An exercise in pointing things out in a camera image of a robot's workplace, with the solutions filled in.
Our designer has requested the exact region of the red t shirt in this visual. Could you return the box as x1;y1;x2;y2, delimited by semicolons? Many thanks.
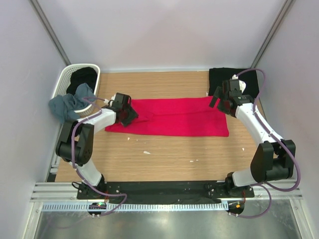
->
105;97;229;137

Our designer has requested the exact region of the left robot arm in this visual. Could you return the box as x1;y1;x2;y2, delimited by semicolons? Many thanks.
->
55;93;138;199

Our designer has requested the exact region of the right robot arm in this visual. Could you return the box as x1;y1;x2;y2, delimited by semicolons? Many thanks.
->
210;79;296;197

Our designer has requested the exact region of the folded black t shirt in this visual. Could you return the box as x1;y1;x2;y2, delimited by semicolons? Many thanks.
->
208;68;259;98

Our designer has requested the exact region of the black t shirt in basket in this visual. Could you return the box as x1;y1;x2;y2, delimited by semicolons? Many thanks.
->
66;67;97;95

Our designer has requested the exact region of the grey blue t shirt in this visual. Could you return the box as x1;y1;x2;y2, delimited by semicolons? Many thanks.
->
48;83;95;124

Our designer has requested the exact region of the white plastic basket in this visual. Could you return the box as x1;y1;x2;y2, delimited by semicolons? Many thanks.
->
48;64;100;123

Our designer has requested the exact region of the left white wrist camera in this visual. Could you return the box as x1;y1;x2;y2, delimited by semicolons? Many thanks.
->
104;95;116;106

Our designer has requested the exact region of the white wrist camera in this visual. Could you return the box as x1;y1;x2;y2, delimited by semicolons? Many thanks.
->
104;95;116;106
231;74;246;93

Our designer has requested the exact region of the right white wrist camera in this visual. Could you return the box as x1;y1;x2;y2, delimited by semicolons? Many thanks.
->
231;74;246;93

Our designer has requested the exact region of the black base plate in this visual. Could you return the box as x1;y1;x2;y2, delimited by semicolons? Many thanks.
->
72;181;255;205

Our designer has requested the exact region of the aluminium frame rail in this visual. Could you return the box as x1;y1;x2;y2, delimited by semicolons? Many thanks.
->
31;181;302;205

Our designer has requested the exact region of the slotted cable duct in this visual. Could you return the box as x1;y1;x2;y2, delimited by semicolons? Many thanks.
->
42;201;228;212

